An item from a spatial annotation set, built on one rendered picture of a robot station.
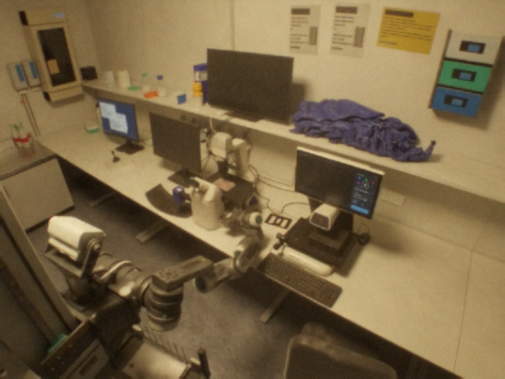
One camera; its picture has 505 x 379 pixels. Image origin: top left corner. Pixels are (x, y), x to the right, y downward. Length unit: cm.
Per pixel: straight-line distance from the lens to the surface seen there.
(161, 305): 113
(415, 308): 169
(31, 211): 360
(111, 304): 117
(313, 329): 179
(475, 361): 166
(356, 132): 176
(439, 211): 206
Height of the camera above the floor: 199
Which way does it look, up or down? 33 degrees down
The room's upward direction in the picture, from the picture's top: straight up
